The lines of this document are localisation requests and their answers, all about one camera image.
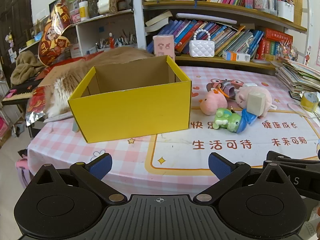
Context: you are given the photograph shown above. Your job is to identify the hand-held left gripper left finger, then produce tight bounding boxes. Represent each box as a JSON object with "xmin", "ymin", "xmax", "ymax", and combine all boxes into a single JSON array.
[{"xmin": 32, "ymin": 152, "xmax": 128, "ymax": 205}]

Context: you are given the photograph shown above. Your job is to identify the brown fleece blanket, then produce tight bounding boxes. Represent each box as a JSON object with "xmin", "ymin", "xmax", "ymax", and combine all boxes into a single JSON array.
[{"xmin": 10, "ymin": 50, "xmax": 45, "ymax": 85}]

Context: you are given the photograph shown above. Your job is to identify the stack of thin books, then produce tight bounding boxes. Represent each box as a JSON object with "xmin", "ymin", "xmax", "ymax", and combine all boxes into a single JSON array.
[{"xmin": 275, "ymin": 57, "xmax": 320, "ymax": 100}]

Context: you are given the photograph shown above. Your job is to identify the black piano keyboard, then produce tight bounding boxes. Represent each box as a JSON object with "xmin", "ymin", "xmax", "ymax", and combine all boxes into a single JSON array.
[{"xmin": 1, "ymin": 79, "xmax": 48, "ymax": 105}]

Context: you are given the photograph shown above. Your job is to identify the dark wooden door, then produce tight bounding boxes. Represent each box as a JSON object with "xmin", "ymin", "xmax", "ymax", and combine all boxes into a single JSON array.
[{"xmin": 0, "ymin": 0, "xmax": 33, "ymax": 85}]

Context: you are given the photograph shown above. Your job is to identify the brown cardboard sheet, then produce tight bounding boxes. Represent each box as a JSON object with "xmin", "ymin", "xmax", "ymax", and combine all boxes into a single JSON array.
[{"xmin": 37, "ymin": 66, "xmax": 66, "ymax": 88}]

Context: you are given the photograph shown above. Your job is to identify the pink box on cabinet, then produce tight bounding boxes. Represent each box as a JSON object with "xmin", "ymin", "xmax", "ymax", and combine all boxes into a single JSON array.
[{"xmin": 70, "ymin": 10, "xmax": 81, "ymax": 24}]

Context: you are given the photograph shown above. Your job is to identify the grey toy car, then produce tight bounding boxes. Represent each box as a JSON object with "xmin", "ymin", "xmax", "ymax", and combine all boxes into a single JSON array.
[{"xmin": 219, "ymin": 81, "xmax": 237, "ymax": 98}]

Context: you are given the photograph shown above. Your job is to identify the white and yellow bottle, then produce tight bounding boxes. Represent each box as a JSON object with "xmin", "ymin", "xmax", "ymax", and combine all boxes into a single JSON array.
[{"xmin": 79, "ymin": 1, "xmax": 89, "ymax": 22}]

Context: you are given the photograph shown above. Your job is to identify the cups of pens and brushes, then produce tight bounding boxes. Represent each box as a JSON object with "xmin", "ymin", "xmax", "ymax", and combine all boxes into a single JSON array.
[{"xmin": 96, "ymin": 30, "xmax": 137, "ymax": 49}]

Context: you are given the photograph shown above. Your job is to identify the orange and white small box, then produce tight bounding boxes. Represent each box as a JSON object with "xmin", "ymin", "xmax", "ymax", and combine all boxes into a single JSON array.
[{"xmin": 222, "ymin": 50, "xmax": 251, "ymax": 62}]

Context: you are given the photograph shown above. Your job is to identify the row of leaning books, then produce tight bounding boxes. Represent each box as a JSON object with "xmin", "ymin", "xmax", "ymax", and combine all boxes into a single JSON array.
[{"xmin": 146, "ymin": 19, "xmax": 265, "ymax": 60}]

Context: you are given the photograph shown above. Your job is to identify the pink and purple backpack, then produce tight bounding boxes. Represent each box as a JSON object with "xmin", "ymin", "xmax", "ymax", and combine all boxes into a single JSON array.
[{"xmin": 15, "ymin": 150, "xmax": 33, "ymax": 188}]

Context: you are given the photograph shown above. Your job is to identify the white pen holders with pens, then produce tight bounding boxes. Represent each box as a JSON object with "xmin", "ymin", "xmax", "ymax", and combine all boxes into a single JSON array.
[{"xmin": 254, "ymin": 0, "xmax": 295, "ymax": 22}]

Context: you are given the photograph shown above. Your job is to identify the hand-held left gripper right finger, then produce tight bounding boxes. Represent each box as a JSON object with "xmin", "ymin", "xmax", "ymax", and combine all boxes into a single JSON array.
[{"xmin": 192, "ymin": 152, "xmax": 292, "ymax": 204}]

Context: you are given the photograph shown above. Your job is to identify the wooden bookshelf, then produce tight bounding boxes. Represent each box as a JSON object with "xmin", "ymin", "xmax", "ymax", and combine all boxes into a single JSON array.
[{"xmin": 132, "ymin": 0, "xmax": 310, "ymax": 75}]

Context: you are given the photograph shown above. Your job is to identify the pink plush chick toy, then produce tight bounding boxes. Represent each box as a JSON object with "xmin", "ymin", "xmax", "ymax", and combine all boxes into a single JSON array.
[{"xmin": 199, "ymin": 87, "xmax": 229, "ymax": 115}]

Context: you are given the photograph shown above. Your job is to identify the thick paperback book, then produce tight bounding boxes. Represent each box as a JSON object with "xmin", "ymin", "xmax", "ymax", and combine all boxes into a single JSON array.
[{"xmin": 145, "ymin": 11, "xmax": 173, "ymax": 32}]

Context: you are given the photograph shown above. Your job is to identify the acrylic figure stands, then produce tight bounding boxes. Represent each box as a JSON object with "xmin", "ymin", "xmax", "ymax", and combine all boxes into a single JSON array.
[{"xmin": 277, "ymin": 40, "xmax": 299, "ymax": 62}]

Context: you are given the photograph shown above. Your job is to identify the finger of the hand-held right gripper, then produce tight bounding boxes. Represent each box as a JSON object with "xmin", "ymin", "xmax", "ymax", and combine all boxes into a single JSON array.
[
  {"xmin": 266, "ymin": 150, "xmax": 320, "ymax": 161},
  {"xmin": 262, "ymin": 160, "xmax": 320, "ymax": 172}
]

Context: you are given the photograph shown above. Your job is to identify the red and silver foil sheet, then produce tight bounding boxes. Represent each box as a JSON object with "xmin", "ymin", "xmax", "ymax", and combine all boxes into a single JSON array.
[{"xmin": 25, "ymin": 85, "xmax": 52, "ymax": 128}]

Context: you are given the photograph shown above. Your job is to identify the white quilted pearl handbag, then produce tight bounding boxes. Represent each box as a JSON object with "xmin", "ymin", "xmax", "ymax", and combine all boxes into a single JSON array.
[{"xmin": 189, "ymin": 29, "xmax": 215, "ymax": 57}]

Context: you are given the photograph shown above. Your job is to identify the yellow cardboard box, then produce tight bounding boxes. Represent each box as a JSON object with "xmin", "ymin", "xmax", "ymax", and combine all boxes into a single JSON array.
[{"xmin": 68, "ymin": 55, "xmax": 192, "ymax": 143}]

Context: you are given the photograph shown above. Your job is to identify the white and red carton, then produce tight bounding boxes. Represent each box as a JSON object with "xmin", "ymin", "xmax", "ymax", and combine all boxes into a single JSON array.
[{"xmin": 70, "ymin": 44, "xmax": 83, "ymax": 58}]

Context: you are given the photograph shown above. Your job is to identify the pink printed box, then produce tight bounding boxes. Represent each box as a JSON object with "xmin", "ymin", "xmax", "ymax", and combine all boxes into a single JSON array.
[{"xmin": 153, "ymin": 34, "xmax": 175, "ymax": 61}]

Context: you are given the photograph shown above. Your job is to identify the white cabinet shelf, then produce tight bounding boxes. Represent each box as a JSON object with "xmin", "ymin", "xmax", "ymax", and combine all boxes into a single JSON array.
[{"xmin": 19, "ymin": 11, "xmax": 137, "ymax": 58}]

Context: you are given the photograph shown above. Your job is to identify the green frog toy blue hat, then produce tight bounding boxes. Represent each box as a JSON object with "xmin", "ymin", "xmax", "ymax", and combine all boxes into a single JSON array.
[{"xmin": 214, "ymin": 107, "xmax": 258, "ymax": 134}]

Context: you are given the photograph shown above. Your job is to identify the red foil figure balloon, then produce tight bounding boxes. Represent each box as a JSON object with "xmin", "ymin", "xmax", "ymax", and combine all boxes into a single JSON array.
[{"xmin": 37, "ymin": 0, "xmax": 75, "ymax": 67}]

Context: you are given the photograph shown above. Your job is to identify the orange and white cat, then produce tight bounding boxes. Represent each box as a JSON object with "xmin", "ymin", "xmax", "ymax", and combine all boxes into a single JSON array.
[{"xmin": 44, "ymin": 46, "xmax": 155, "ymax": 117}]

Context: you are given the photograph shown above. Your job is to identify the pink plush pig toy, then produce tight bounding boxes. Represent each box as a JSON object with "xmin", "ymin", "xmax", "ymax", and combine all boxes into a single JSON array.
[{"xmin": 235, "ymin": 84, "xmax": 273, "ymax": 118}]

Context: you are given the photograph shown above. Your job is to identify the pink checked printed tablecloth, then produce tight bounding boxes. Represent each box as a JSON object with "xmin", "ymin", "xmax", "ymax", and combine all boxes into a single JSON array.
[{"xmin": 26, "ymin": 66, "xmax": 320, "ymax": 198}]

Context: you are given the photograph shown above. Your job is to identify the yellow tape roll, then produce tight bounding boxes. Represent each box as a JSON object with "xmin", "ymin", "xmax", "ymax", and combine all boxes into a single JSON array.
[{"xmin": 300, "ymin": 92, "xmax": 320, "ymax": 113}]

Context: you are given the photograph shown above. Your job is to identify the red boxed book set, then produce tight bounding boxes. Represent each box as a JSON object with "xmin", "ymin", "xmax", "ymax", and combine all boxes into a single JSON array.
[{"xmin": 256, "ymin": 29, "xmax": 293, "ymax": 60}]

